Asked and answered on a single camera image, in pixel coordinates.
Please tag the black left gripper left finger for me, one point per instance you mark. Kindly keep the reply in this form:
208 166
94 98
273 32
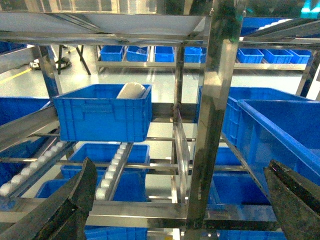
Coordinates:
63 215

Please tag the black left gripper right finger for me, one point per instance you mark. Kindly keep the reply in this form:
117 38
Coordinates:
295 201

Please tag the blue bin below shelf centre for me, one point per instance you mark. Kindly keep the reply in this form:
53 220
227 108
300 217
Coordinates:
235 189

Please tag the blue bin below shelf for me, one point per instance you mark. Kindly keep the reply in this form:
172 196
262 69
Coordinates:
235 189
103 153

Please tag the blue bin on shelf centre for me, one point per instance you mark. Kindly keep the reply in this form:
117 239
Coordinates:
287 131

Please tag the blue bin below shelf left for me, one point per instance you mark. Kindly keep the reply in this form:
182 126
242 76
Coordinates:
103 153

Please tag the stainless steel roller shelf rack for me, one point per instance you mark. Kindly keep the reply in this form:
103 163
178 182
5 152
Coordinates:
221 25

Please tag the blue crate with white item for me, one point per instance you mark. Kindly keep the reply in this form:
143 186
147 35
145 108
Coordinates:
95 114

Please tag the white curved object in crate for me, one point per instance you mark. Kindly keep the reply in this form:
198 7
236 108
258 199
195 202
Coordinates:
131 90

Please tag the small blue bins in background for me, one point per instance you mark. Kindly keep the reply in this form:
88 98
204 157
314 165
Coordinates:
166 54

